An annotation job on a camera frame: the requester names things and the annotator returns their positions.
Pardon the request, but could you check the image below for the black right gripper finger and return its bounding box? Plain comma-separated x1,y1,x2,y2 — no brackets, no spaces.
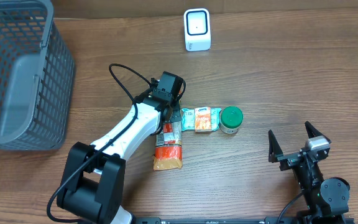
268,130,283,163
305,121,331,144

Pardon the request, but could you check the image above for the green lid jar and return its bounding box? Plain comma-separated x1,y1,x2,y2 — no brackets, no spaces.
220,106,244,134

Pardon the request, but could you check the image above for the orange pasta package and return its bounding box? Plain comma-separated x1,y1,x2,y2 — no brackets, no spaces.
154,121,183,170

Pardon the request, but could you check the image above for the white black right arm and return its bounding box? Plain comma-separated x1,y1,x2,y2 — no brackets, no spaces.
268,121,354,223

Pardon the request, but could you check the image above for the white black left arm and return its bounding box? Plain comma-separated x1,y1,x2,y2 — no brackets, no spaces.
50,72,186,223

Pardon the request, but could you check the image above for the white barcode scanner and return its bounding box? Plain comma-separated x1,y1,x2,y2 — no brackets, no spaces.
183,8,211,52

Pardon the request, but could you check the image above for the teal tissue pack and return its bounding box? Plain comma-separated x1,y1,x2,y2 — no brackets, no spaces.
181,108,221,132

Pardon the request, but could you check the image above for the orange tissue pack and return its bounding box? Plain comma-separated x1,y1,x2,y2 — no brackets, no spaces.
195,107,212,132

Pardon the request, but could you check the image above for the grey plastic basket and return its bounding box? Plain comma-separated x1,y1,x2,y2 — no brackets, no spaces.
0,0,76,151

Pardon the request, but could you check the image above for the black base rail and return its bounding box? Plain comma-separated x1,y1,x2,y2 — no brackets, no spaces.
134,217,355,224

